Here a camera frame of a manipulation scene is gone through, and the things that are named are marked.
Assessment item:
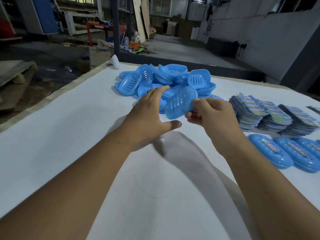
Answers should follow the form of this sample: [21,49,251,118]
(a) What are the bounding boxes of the person's left hand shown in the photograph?
[122,85,182,152]

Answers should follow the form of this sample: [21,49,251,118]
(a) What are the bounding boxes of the dark steel post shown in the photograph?
[111,0,121,57]

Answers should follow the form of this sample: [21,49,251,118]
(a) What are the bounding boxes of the wooden pallet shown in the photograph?
[0,60,38,111]

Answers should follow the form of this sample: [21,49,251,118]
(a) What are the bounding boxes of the leaning wooden boards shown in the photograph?
[132,0,151,44]

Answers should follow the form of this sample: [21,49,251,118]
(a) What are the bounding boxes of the blue and white cabinet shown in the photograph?
[14,0,60,35]

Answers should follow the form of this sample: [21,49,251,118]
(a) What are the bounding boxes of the brown cardboard box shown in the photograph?
[88,46,112,67]

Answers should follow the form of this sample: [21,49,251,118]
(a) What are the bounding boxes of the blue labelled soap box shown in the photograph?
[273,137,320,173]
[248,134,294,170]
[293,137,320,161]

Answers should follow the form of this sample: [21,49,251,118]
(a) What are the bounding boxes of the white plastic object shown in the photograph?
[109,54,120,70]

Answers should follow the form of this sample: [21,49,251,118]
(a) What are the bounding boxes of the blue slotted soap dish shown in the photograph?
[165,85,199,120]

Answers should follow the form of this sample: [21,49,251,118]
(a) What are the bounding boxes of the stacked cardboard boxes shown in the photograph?
[162,14,201,40]

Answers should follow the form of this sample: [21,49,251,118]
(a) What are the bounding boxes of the person's left forearm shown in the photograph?
[0,127,134,240]

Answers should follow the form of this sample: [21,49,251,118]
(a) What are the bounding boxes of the pile of blue soap trays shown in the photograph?
[114,63,227,115]

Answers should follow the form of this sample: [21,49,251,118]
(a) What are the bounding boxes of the person's right forearm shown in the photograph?
[215,137,320,240]

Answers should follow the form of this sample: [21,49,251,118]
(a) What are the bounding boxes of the person's right hand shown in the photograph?
[184,97,242,153]

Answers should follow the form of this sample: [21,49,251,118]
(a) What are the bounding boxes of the black low machine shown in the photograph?
[206,37,247,58]

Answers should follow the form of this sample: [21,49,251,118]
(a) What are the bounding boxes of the stack of colourful label cards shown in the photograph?
[229,92,271,133]
[257,101,293,134]
[277,104,320,137]

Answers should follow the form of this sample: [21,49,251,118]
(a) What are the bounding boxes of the red metal frame table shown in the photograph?
[86,21,127,47]

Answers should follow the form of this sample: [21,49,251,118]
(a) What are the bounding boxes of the white wooden frame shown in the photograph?
[59,7,101,36]

